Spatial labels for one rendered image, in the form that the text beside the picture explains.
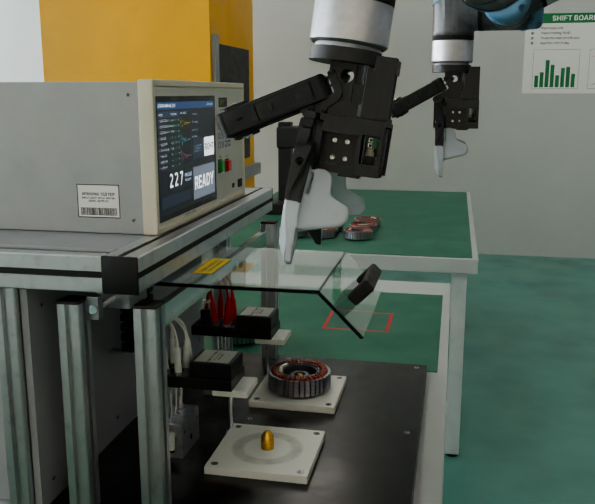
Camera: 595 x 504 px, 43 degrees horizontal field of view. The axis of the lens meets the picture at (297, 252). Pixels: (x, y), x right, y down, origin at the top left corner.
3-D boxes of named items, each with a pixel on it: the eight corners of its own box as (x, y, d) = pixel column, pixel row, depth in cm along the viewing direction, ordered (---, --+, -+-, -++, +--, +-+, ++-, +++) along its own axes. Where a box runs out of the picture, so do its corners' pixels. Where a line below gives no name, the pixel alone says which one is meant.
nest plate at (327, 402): (346, 382, 143) (346, 375, 143) (334, 414, 129) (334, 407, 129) (269, 376, 146) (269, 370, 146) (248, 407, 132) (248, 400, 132)
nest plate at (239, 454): (325, 437, 120) (325, 430, 120) (307, 484, 106) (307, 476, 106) (233, 429, 123) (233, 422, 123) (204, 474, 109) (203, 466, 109)
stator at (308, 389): (336, 379, 141) (337, 360, 140) (322, 402, 131) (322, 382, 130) (279, 373, 144) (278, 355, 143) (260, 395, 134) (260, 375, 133)
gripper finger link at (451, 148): (468, 169, 135) (468, 124, 138) (433, 168, 136) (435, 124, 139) (467, 177, 137) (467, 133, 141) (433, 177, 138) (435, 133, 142)
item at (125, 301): (147, 297, 105) (146, 268, 104) (129, 309, 99) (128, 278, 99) (117, 296, 106) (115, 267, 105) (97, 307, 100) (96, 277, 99)
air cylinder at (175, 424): (199, 437, 120) (199, 404, 119) (183, 459, 113) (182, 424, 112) (169, 434, 121) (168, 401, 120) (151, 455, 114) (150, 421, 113)
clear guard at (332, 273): (382, 291, 117) (382, 253, 116) (363, 339, 94) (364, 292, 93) (179, 280, 123) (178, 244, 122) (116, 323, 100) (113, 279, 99)
